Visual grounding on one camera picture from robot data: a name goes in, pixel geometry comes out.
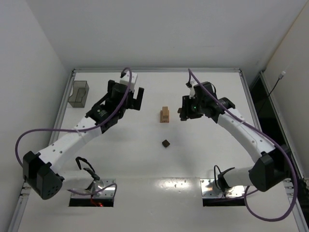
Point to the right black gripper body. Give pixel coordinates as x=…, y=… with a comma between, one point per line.
x=187, y=109

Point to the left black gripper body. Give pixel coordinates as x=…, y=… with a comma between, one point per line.
x=131, y=99

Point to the small dark wood block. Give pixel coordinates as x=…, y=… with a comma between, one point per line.
x=165, y=143

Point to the grey plastic block box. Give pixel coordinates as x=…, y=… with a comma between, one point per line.
x=79, y=94

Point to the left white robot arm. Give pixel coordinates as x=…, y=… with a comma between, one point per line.
x=42, y=170

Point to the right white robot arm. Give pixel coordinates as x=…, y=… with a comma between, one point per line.
x=270, y=167

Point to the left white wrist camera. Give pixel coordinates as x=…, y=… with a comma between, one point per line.
x=126, y=80

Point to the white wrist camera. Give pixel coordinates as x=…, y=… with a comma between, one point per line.
x=126, y=80
x=191, y=86

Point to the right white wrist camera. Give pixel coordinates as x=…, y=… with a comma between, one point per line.
x=191, y=86

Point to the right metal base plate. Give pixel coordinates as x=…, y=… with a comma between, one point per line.
x=210, y=191

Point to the metal base plate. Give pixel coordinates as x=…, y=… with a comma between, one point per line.
x=100, y=189
x=210, y=191

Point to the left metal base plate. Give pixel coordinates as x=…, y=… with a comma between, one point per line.
x=100, y=189

